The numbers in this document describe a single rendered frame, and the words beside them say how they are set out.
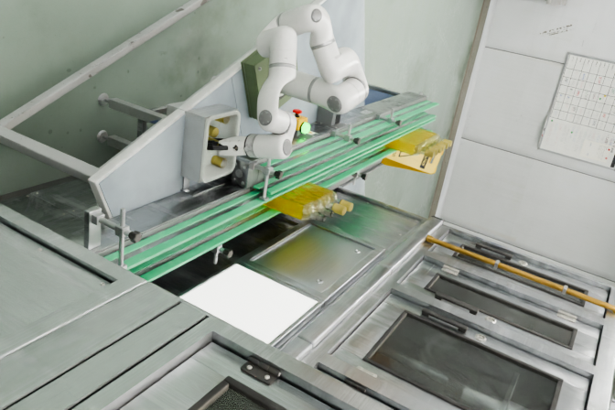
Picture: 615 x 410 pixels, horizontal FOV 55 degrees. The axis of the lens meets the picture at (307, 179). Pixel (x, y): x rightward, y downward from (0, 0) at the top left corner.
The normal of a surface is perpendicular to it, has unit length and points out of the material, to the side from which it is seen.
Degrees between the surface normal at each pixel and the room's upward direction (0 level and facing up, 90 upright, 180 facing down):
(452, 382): 90
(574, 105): 90
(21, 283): 90
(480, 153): 90
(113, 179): 0
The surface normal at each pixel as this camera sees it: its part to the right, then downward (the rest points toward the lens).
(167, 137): 0.85, 0.31
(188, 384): 0.15, -0.92
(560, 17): -0.51, 0.25
